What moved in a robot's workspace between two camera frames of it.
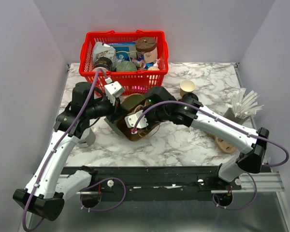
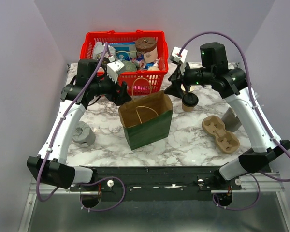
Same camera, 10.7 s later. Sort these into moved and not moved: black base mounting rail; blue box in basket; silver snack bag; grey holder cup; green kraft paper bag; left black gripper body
Moved: green kraft paper bag; left black gripper body
Not moved: silver snack bag; black base mounting rail; blue box in basket; grey holder cup
